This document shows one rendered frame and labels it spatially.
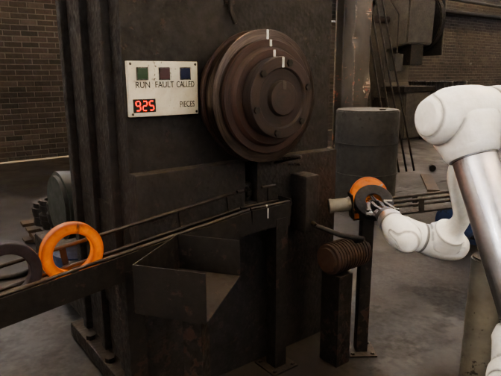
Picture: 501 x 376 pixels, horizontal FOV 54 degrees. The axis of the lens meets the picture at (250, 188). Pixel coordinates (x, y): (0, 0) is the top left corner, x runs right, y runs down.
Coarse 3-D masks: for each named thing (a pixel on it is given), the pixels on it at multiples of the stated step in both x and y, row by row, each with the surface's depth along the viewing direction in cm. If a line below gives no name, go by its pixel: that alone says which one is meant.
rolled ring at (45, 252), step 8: (64, 224) 144; (72, 224) 144; (80, 224) 146; (48, 232) 143; (56, 232) 142; (64, 232) 143; (72, 232) 145; (80, 232) 146; (88, 232) 147; (96, 232) 149; (48, 240) 141; (56, 240) 142; (96, 240) 149; (40, 248) 141; (48, 248) 141; (96, 248) 150; (40, 256) 141; (48, 256) 142; (96, 256) 150; (48, 264) 142; (48, 272) 142; (56, 272) 144
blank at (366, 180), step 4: (360, 180) 204; (364, 180) 204; (368, 180) 204; (372, 180) 204; (376, 180) 204; (356, 184) 204; (360, 184) 204; (364, 184) 204; (368, 184) 204; (376, 184) 204; (380, 184) 204; (352, 188) 203; (356, 188) 203; (352, 192) 203
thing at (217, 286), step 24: (168, 240) 145; (192, 240) 149; (216, 240) 147; (144, 264) 132; (168, 264) 146; (192, 264) 151; (216, 264) 148; (144, 288) 127; (168, 288) 124; (192, 288) 122; (216, 288) 140; (144, 312) 128; (168, 312) 126; (192, 312) 124; (192, 336) 140; (192, 360) 142
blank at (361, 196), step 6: (366, 186) 200; (372, 186) 200; (378, 186) 200; (360, 192) 199; (366, 192) 198; (372, 192) 198; (378, 192) 198; (384, 192) 198; (354, 198) 198; (360, 198) 197; (366, 198) 199; (378, 198) 199; (384, 198) 197; (390, 198) 196; (354, 204) 198; (360, 204) 196; (360, 210) 194; (372, 210) 194; (366, 216) 194; (372, 216) 193
